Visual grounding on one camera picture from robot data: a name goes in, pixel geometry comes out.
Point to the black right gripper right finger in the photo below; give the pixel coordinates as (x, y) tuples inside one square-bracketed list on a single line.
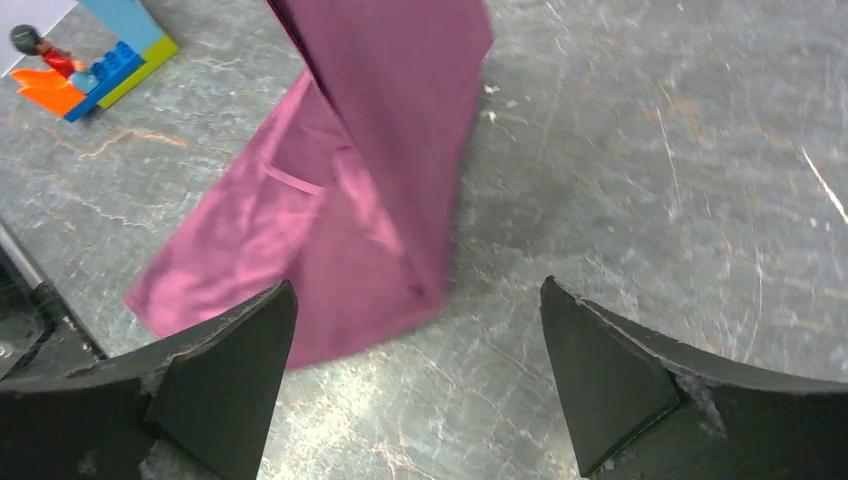
[(641, 405)]

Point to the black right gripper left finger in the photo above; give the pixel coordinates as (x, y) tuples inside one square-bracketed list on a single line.
[(208, 391)]

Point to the magenta satin napkin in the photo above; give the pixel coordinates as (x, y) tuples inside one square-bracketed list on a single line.
[(347, 189)]

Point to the colourful toy block set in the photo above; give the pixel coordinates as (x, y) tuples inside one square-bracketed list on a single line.
[(69, 88)]

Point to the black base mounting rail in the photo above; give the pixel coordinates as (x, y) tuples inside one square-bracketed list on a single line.
[(40, 332)]

